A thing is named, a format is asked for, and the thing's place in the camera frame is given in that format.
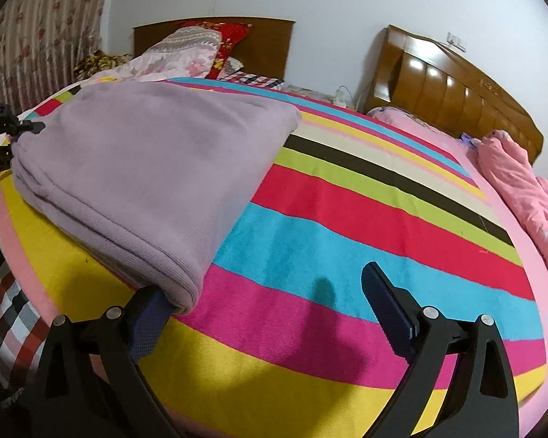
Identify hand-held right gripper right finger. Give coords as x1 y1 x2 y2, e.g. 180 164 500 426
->
353 261 520 438

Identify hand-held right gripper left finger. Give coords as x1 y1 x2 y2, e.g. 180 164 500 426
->
27 285 183 438

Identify purple pants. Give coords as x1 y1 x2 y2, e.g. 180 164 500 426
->
10 81 302 315

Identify floral striped curtain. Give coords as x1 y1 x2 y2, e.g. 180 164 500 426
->
0 0 113 115

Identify colourful striped blanket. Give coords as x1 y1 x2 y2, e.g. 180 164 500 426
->
0 77 548 438

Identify yellow brown patterned cloth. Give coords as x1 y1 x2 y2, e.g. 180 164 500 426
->
73 49 132 80

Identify pink floral quilt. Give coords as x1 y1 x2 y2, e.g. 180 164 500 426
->
89 46 220 85

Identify plain pink quilt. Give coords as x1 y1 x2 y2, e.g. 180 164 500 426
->
477 130 548 316

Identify pink bed sheet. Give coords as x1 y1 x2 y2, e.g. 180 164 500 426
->
365 106 548 375

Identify grey pink zigzag pillow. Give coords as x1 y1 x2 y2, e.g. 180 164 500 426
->
148 26 223 62

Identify white power strip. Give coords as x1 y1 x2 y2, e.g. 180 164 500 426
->
332 85 353 108

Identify red pillow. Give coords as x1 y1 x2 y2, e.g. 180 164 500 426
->
179 20 252 81

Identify light wooden headboard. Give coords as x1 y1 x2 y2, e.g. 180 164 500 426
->
363 24 544 166

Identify dark wooden headboard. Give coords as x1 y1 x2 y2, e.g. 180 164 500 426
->
132 17 297 80

